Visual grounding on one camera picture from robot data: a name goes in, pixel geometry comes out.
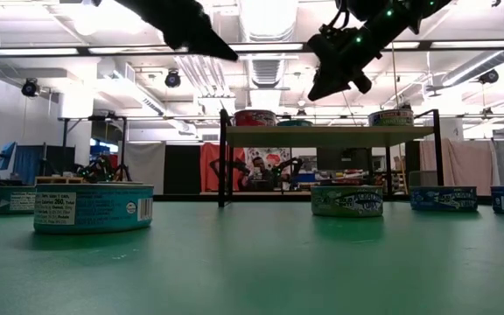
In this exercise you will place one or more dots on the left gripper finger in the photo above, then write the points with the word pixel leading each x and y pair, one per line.
pixel 191 44
pixel 195 26

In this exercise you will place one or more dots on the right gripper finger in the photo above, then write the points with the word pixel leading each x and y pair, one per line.
pixel 335 83

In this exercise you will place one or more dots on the blue teal label can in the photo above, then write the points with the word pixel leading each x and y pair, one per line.
pixel 294 123

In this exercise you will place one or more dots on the silver lid green label can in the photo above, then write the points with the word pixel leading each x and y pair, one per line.
pixel 391 118
pixel 347 201

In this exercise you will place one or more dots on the silver lid red label can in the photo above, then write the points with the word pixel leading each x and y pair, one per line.
pixel 255 118

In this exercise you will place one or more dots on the teal label barcode can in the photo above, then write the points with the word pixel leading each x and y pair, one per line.
pixel 94 210

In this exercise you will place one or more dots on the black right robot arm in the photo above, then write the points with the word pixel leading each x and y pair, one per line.
pixel 409 6

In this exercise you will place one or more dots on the background black robot arm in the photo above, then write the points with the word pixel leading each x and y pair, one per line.
pixel 234 167
pixel 293 163

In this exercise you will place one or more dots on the black ceiling spotlight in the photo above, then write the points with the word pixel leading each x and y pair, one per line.
pixel 172 79
pixel 30 87
pixel 489 76

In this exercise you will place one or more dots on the ceiling air vent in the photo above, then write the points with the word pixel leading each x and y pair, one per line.
pixel 267 72

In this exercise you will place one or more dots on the black overhead beam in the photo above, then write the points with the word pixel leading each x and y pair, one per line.
pixel 425 44

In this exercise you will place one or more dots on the black cabinet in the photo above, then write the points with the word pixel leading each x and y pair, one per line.
pixel 344 159

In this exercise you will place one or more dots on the white printed cloth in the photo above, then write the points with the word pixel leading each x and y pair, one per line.
pixel 274 155

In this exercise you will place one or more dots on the person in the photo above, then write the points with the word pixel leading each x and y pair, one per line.
pixel 258 172

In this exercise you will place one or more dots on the black metal rack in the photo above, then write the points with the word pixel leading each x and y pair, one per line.
pixel 123 144

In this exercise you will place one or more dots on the orange red cloth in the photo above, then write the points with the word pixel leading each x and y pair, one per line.
pixel 210 166

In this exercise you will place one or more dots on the black panel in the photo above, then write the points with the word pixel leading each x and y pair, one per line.
pixel 182 168

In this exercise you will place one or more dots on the plain white sheet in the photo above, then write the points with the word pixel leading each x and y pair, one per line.
pixel 147 162

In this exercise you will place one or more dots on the grey box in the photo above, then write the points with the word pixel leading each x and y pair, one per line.
pixel 422 179

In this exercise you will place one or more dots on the pink patterned cloth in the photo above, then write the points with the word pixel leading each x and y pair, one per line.
pixel 462 164

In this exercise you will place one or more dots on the background robot green lights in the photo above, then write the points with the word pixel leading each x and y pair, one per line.
pixel 99 171

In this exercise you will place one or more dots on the wooden crate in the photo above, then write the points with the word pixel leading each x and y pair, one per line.
pixel 59 179

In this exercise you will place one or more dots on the blue cloth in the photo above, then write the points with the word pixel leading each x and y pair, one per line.
pixel 29 164

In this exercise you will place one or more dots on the green table mat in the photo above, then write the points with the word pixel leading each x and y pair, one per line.
pixel 252 271

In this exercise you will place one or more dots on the blue tilted monitor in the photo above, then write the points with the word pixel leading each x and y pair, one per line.
pixel 6 155

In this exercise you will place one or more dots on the silver lid teal white can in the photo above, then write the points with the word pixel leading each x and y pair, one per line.
pixel 11 200

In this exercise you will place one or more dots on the wooden shelf black metal frame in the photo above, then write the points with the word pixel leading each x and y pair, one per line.
pixel 322 136

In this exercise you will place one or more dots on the black aluminium table frame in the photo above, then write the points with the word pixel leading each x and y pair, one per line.
pixel 278 198

